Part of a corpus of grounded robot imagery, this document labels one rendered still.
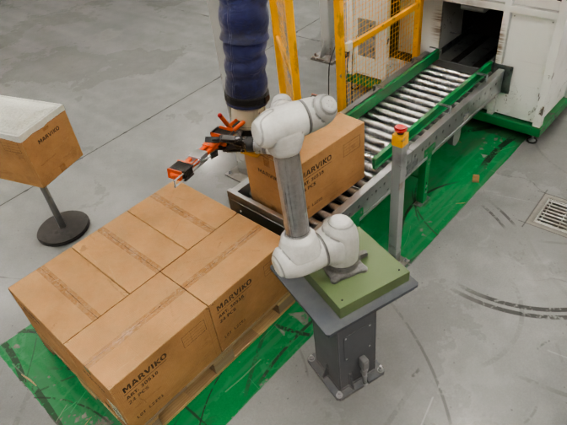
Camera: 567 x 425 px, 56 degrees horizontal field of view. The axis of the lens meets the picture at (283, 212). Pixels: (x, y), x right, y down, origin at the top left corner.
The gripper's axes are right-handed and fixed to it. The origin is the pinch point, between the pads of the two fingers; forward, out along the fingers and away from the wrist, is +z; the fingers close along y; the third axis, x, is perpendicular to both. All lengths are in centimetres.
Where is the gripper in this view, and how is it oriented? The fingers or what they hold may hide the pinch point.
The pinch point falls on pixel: (213, 143)
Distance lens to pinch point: 257.6
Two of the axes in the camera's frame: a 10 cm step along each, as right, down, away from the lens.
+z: -9.9, -0.4, 1.2
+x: 0.8, -9.5, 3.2
